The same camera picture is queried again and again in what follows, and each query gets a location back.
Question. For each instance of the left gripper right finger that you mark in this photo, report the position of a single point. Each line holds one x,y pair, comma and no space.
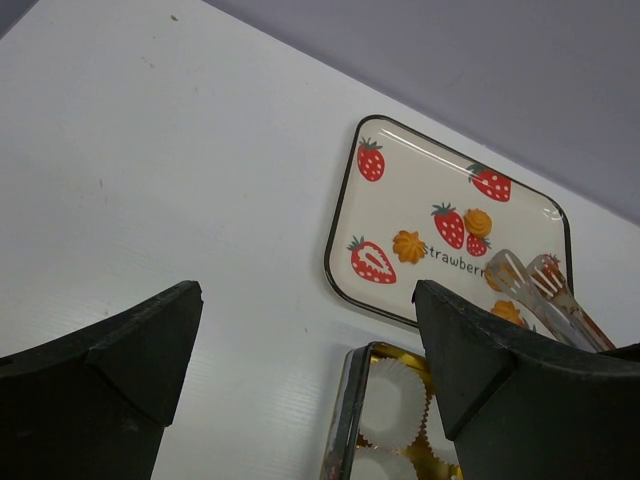
519,405

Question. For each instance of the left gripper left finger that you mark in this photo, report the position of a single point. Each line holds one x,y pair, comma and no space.
94,404

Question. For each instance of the metal serving tongs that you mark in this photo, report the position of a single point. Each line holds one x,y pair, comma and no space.
544,291

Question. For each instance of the swirl cookie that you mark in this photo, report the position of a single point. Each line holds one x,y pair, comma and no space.
478,223

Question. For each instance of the flower cookie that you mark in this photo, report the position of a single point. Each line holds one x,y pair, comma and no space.
408,247

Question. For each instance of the back left paper cup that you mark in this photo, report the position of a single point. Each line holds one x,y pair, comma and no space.
394,405

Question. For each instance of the paper cup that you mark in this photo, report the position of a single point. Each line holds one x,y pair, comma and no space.
394,405
376,464

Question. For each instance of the gold square cookie tin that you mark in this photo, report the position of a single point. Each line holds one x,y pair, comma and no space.
432,455

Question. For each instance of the front left paper cup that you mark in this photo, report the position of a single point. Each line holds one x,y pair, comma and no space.
376,464

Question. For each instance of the strawberry pattern tray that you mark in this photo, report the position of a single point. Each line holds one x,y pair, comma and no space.
399,179

